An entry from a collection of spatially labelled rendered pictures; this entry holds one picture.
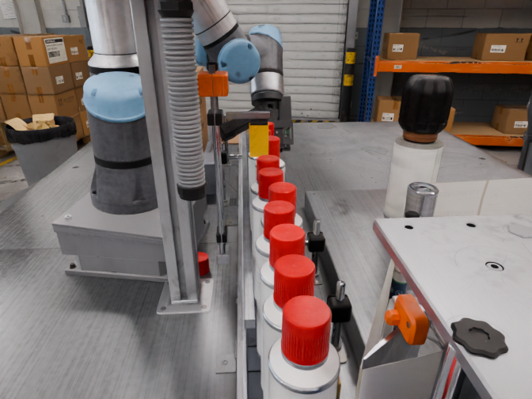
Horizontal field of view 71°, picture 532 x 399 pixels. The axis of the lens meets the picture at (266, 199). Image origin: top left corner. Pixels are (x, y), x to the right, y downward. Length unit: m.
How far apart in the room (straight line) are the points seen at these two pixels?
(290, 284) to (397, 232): 0.10
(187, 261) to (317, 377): 0.38
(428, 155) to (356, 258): 0.22
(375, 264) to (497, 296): 0.48
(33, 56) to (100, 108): 3.49
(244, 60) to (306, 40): 4.14
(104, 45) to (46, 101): 3.41
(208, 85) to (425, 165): 0.40
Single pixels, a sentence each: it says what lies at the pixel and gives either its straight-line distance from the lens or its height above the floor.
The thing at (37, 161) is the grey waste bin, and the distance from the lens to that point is 3.02.
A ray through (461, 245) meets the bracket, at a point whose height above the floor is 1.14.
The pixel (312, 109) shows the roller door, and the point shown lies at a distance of 4.95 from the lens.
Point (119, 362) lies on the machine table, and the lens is 0.60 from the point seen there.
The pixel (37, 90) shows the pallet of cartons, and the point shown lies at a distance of 4.23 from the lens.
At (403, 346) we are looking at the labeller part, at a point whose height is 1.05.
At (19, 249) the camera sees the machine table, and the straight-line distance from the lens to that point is 0.94.
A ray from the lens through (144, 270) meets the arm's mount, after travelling 0.72.
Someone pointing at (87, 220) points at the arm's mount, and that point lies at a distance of 0.74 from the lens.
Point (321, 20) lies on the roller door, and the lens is 4.82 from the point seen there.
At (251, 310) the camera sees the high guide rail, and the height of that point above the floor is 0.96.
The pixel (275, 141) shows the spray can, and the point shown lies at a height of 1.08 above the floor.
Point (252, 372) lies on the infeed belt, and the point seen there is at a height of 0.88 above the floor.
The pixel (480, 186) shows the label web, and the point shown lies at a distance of 0.59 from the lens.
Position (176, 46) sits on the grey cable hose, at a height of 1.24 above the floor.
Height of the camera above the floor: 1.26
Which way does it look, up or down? 25 degrees down
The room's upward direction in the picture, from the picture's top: straight up
